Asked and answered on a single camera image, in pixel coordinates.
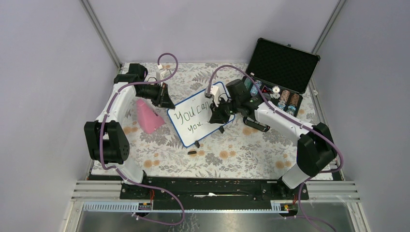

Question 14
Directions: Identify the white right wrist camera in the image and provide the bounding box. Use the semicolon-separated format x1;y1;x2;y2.
205;85;220;107

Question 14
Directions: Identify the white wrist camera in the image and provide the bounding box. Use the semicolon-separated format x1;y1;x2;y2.
205;85;220;107
156;64;172;82

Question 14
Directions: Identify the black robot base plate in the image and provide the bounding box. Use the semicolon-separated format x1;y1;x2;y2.
120;176;309;210

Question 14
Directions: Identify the triangular black red dealer button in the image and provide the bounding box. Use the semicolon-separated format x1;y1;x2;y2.
262;86;273;94

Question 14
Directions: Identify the floral patterned table mat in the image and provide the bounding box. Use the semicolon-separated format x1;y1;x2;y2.
121;63;320;179

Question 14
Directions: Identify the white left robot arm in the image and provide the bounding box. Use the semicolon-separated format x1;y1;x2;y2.
84;63;175;199

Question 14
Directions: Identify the black poker chip case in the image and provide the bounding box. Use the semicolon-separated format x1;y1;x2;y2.
242;38;321;116

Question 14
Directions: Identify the right base wiring connector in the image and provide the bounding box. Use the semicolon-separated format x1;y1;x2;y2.
281;193;298;217

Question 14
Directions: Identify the blue framed whiteboard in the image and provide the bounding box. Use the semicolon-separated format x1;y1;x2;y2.
167;88;222;148

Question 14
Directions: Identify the pink triangular box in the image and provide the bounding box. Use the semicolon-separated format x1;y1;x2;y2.
136;99;165;134

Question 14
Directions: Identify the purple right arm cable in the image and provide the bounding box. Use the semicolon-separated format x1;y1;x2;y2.
205;65;344;232

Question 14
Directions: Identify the base wiring connector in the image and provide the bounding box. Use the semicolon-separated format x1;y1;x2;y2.
138;189;155;211
281;193;298;217

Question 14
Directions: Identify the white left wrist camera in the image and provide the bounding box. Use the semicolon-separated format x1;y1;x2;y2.
156;64;172;82

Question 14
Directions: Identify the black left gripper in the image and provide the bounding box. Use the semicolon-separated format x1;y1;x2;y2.
137;81;175;109

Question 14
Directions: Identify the left base wiring connector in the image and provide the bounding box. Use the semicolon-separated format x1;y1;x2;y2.
138;189;155;211

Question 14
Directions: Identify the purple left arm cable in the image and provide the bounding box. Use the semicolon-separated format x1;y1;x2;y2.
98;53;187;226

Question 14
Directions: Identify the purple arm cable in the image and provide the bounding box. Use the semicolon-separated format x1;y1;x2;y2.
205;65;344;232
98;53;187;226

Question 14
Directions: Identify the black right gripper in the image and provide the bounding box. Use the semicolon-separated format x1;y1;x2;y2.
210;96;240;124

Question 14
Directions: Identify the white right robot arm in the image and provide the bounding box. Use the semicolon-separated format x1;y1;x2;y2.
205;79;337;199

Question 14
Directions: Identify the blue white poker chip stack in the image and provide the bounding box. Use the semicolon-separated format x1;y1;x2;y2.
250;80;262;96

